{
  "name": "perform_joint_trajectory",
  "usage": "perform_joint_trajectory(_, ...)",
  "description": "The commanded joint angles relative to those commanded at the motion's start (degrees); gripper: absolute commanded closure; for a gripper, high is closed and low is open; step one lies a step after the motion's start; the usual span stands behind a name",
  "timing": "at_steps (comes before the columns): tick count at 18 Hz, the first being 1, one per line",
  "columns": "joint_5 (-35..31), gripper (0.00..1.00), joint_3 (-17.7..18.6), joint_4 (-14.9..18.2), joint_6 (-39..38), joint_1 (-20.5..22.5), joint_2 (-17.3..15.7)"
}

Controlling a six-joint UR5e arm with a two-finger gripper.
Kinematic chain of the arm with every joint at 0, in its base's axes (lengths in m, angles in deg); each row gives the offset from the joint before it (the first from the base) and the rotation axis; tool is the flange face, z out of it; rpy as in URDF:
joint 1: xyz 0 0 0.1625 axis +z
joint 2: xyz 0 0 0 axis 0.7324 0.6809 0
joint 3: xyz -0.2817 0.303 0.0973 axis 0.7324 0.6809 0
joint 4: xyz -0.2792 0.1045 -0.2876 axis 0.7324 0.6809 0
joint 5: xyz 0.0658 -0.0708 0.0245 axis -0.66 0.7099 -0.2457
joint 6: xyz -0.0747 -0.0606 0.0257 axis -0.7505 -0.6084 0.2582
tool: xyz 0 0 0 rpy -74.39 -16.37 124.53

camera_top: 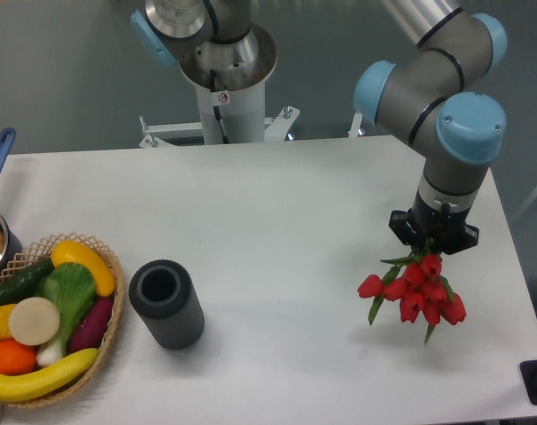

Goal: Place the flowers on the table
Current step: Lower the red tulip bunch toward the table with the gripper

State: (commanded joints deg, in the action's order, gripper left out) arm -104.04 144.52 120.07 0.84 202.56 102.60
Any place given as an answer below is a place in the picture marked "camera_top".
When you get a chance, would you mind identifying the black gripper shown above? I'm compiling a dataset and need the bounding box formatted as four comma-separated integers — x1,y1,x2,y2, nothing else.
389,194,479,255

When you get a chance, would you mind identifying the red tulip bouquet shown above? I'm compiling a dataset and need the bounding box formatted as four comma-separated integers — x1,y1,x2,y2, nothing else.
357,238,467,344

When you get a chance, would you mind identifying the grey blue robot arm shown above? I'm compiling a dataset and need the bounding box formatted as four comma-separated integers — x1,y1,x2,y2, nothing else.
130,1,508,254

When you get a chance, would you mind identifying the dark grey ribbed vase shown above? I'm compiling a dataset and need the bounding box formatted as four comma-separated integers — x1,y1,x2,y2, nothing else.
128,259,205,350

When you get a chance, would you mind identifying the purple sweet potato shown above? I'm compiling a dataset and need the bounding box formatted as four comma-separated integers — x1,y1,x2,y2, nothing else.
69,297,113,352

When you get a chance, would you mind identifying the green bok choy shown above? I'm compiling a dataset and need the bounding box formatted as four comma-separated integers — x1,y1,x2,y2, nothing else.
35,262,95,367

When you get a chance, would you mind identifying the yellow squash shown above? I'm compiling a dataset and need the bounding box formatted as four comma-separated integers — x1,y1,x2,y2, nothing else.
51,240,116,297

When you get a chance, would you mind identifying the woven wicker basket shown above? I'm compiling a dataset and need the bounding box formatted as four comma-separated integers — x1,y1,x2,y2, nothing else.
0,233,125,408

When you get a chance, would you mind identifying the beige round disc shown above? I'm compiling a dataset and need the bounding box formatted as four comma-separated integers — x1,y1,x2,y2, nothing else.
8,297,60,346

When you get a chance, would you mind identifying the green cucumber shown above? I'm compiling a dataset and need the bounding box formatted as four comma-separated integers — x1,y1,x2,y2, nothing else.
0,259,54,306

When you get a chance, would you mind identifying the orange fruit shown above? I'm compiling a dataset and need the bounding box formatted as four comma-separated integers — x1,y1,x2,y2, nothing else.
0,339,36,375

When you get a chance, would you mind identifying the yellow banana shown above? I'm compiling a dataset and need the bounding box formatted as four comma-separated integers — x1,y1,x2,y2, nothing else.
0,348,98,403

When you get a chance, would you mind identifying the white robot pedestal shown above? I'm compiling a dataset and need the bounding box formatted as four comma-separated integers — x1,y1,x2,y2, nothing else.
139,23,300,148

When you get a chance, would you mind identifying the black cable on pedestal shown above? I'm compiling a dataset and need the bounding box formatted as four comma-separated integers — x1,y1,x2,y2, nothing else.
208,69,230,144

